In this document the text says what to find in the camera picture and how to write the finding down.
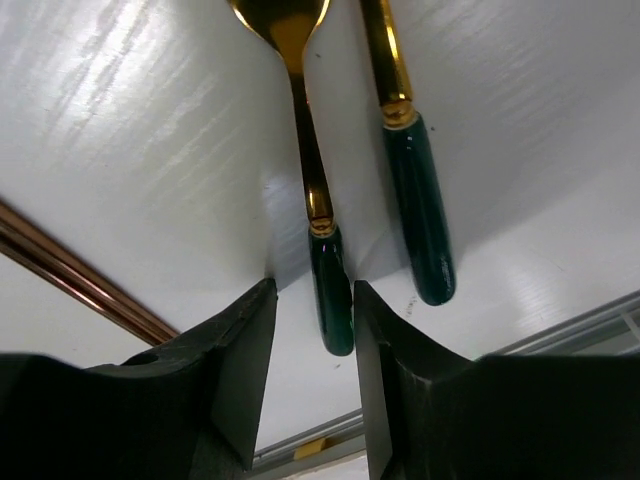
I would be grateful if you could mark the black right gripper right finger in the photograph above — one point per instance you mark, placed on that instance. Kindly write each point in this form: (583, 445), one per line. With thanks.
(429, 413)

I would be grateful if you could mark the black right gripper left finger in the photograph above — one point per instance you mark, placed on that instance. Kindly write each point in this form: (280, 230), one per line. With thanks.
(187, 409)

